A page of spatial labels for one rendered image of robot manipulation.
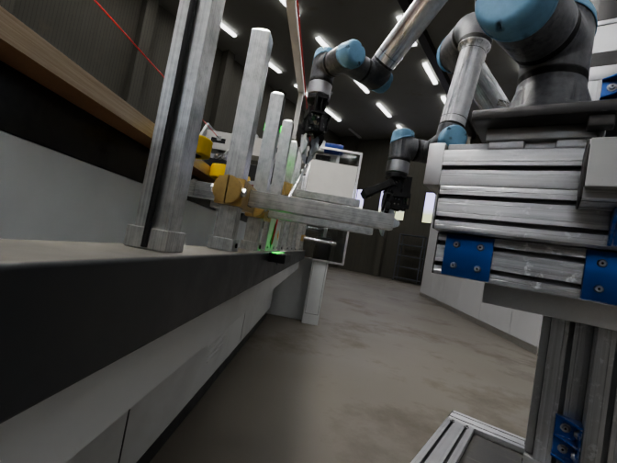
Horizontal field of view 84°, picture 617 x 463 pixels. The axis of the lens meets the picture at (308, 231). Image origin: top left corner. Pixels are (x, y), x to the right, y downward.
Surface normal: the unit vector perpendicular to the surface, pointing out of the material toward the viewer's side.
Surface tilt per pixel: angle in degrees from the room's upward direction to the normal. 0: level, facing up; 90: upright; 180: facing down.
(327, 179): 90
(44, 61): 90
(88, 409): 90
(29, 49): 90
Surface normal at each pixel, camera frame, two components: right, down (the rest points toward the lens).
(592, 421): -0.57, -0.14
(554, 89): -0.39, -0.41
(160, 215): -0.04, -0.05
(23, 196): 0.98, 0.17
